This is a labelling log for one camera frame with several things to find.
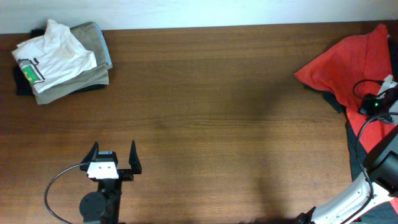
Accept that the olive folded garment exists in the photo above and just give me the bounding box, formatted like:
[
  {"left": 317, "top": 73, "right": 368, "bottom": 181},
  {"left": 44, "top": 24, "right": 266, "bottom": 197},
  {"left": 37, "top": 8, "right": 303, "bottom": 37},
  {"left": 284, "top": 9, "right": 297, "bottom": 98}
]
[{"left": 30, "top": 21, "right": 110, "bottom": 106}]

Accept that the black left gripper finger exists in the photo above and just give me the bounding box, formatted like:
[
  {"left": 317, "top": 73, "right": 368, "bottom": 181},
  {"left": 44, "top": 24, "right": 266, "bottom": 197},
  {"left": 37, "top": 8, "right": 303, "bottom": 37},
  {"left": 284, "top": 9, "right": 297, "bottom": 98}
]
[
  {"left": 80, "top": 142, "right": 99, "bottom": 171},
  {"left": 129, "top": 140, "right": 142, "bottom": 174}
]

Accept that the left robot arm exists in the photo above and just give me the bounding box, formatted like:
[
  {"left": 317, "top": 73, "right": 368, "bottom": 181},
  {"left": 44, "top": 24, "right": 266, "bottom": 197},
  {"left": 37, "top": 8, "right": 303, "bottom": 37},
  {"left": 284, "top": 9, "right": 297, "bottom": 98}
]
[{"left": 79, "top": 141, "right": 142, "bottom": 224}]

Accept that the light blue folded garment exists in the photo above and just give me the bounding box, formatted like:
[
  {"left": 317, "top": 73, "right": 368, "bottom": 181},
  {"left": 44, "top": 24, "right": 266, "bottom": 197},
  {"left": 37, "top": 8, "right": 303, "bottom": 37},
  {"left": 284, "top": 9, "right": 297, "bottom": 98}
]
[{"left": 94, "top": 23, "right": 113, "bottom": 70}]

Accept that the red orange t-shirt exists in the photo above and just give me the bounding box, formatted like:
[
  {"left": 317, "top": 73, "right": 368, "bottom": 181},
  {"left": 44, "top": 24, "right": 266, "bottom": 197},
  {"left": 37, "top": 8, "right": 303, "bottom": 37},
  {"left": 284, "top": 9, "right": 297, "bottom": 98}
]
[{"left": 294, "top": 24, "right": 398, "bottom": 215}]

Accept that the dark navy garment pile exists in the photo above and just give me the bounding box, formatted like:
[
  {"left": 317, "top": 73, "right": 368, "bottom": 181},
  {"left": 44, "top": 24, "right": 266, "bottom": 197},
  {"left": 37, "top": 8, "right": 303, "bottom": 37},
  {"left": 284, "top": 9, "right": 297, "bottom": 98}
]
[{"left": 303, "top": 37, "right": 398, "bottom": 224}]

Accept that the black folded garment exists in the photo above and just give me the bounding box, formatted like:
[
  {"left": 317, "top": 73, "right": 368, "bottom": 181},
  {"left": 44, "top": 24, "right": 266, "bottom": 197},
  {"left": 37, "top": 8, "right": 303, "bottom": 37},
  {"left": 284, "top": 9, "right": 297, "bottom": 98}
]
[{"left": 13, "top": 23, "right": 109, "bottom": 103}]

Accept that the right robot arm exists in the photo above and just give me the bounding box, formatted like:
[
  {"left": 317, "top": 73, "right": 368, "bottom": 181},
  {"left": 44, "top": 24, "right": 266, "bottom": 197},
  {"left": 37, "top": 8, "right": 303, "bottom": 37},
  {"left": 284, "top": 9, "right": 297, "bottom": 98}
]
[{"left": 294, "top": 127, "right": 397, "bottom": 223}]

